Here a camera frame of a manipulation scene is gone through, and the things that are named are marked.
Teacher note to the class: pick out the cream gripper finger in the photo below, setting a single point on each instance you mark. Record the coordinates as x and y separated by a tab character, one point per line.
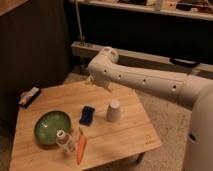
107	88

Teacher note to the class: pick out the green ceramic bowl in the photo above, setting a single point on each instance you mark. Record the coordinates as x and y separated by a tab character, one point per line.
47	126

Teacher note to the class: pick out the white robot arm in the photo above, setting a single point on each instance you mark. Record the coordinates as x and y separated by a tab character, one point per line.
190	91

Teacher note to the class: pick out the white paper cup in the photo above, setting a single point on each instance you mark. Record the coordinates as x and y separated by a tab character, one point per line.
113	111

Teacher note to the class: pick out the blue sponge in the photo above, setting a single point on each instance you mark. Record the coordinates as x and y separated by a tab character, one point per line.
87	115

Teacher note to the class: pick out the wooden low table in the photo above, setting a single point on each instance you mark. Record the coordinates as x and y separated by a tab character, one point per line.
107	141

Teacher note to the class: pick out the vertical metal pole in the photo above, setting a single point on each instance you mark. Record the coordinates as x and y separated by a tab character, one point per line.
81	37

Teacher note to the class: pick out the orange carrot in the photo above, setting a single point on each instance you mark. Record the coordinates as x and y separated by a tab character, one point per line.
82	142

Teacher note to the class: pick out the clear plastic bottle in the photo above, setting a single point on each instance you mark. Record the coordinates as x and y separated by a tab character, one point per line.
64	140

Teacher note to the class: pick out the small black white box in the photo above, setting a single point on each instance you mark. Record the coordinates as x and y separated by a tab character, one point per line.
28	98

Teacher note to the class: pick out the metal rail shelf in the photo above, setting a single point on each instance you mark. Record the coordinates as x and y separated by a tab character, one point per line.
142	60

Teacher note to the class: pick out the black handle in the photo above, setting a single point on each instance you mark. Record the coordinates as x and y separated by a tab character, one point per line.
190	64

